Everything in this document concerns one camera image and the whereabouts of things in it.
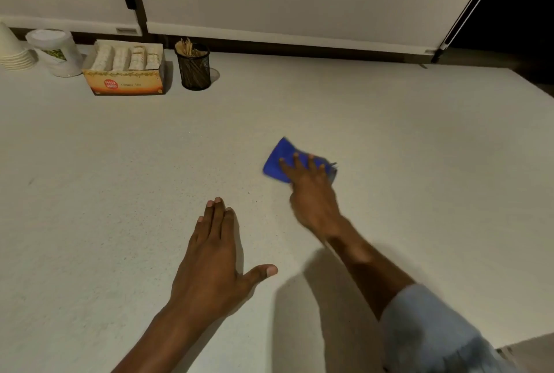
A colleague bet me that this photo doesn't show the rows of white sachets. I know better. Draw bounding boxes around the rows of white sachets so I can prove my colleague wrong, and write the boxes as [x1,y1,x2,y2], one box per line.
[90,44,162,72]

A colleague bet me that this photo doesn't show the white plastic jar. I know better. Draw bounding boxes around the white plastic jar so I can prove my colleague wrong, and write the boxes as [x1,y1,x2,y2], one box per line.
[25,29,84,78]

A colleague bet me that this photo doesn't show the bundle of wooden stirrers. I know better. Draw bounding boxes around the bundle of wooden stirrers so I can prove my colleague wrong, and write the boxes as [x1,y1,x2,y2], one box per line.
[175,38,208,57]

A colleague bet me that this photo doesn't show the orange cardboard sachet box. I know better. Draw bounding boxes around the orange cardboard sachet box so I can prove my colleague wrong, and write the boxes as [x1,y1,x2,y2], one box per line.
[82,39,166,96]

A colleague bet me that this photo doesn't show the stack of white cone cups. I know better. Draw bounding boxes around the stack of white cone cups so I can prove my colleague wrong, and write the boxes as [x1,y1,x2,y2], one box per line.
[0,22,38,71]

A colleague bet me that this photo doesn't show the person's right forearm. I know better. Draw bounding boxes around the person's right forearm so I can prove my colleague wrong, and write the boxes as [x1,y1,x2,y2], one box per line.
[324,223,417,321]

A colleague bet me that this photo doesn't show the person's left forearm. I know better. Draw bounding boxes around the person's left forearm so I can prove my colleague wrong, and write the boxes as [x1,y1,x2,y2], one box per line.
[111,299,217,373]

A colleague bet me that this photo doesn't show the person's left hand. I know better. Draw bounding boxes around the person's left hand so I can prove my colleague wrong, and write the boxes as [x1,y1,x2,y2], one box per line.
[169,197,278,329]

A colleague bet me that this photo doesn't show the blue cleaning cloth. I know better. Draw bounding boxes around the blue cleaning cloth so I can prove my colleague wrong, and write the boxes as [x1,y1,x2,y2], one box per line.
[262,137,338,185]

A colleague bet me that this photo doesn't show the person's right hand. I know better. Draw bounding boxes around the person's right hand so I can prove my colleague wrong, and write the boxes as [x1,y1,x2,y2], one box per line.
[279,153,348,242]

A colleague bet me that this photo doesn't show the black mesh holder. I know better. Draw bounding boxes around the black mesh holder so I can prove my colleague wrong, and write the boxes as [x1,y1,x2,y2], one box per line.
[174,44,212,91]

